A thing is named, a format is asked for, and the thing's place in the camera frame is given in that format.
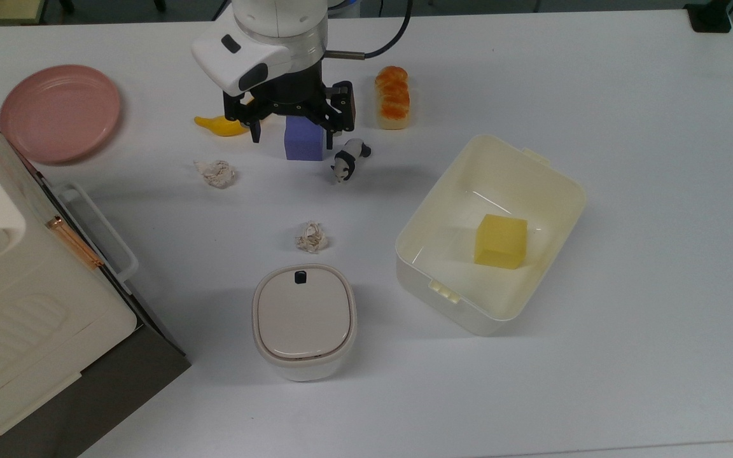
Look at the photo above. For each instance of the toy bread loaf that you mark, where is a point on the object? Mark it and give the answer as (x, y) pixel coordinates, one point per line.
(392, 98)

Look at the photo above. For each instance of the pink plate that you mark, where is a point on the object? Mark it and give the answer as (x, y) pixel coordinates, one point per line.
(58, 114)

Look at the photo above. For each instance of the crumpled white paper ball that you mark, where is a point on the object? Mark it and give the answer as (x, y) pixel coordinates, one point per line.
(312, 236)
(215, 173)

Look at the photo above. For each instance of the purple cube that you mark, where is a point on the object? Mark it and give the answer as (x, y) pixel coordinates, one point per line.
(303, 146)

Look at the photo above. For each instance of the black table clamp mount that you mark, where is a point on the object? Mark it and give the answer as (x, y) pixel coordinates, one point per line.
(710, 19)

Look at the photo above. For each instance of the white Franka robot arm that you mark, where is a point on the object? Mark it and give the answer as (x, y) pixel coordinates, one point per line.
(277, 25)

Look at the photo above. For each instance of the rose gold box latch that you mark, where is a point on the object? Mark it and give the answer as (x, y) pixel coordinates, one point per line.
(74, 243)

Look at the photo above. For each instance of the panda toy figure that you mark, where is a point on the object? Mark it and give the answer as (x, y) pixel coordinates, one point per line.
(349, 162)

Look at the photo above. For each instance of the dark wooden drawer cabinet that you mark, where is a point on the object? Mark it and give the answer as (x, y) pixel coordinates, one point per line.
(118, 381)

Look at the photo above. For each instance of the yellow translucent cube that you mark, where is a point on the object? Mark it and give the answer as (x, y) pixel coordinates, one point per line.
(500, 242)

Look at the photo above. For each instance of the small beige trash can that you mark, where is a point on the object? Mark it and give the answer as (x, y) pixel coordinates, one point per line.
(303, 318)

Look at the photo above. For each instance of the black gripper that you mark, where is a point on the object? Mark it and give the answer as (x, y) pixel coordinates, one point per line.
(293, 95)

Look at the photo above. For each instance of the yellow toy banana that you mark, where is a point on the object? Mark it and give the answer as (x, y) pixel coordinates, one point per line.
(223, 126)

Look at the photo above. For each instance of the cream plastic box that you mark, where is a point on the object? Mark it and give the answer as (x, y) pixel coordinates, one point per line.
(455, 222)

